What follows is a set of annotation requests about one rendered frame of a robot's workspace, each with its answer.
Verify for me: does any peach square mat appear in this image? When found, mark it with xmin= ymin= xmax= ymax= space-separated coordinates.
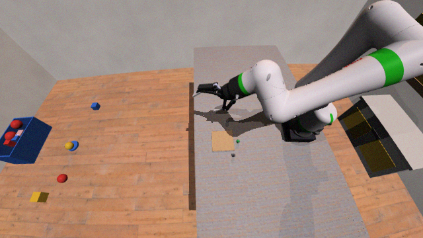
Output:
xmin=211 ymin=130 xmax=235 ymax=151

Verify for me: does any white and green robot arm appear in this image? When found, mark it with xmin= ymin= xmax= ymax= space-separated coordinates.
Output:
xmin=228 ymin=0 xmax=423 ymax=138

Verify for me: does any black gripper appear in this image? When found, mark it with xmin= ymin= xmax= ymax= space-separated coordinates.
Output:
xmin=192 ymin=82 xmax=236 ymax=112

